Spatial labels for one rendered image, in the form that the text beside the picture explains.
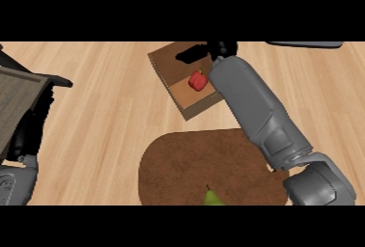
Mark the dark grey flat object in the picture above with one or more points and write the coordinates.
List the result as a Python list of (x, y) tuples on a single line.
[(303, 44)]

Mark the brown wooden cutting board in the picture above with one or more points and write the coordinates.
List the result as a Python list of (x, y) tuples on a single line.
[(200, 160)]

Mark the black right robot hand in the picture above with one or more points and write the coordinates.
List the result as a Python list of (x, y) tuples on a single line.
[(223, 48)]

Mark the brown cardboard box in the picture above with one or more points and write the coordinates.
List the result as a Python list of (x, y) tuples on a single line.
[(180, 67)]

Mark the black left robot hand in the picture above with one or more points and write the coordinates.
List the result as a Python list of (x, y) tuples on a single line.
[(30, 131)]

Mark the green pear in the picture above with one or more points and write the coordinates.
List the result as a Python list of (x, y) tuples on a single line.
[(213, 198)]

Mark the red bell pepper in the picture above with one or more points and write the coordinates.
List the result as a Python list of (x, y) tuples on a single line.
[(197, 81)]

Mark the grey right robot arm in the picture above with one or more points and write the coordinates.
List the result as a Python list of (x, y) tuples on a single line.
[(256, 106)]

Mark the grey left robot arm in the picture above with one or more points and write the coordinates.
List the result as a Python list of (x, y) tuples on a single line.
[(16, 183)]

